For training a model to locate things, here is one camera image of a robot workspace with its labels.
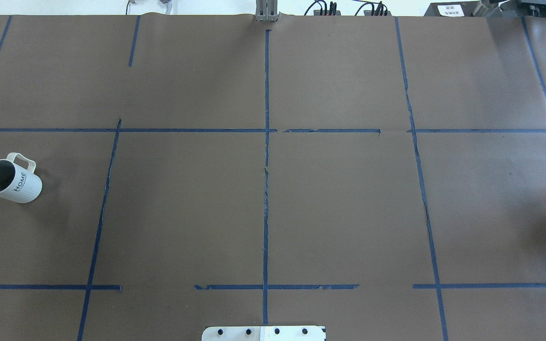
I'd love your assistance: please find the white ribbed cup with handle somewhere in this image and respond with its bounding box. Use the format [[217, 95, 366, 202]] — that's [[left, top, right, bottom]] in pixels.
[[0, 153, 43, 204]]

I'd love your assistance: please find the white label sign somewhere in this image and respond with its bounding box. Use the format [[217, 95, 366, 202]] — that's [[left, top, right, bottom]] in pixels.
[[437, 3, 464, 18]]

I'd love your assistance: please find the grey post foot bracket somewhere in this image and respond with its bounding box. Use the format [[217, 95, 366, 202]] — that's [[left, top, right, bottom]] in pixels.
[[255, 0, 279, 22]]

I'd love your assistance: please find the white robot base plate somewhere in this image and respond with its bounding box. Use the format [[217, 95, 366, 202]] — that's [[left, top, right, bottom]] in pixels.
[[201, 325, 327, 341]]

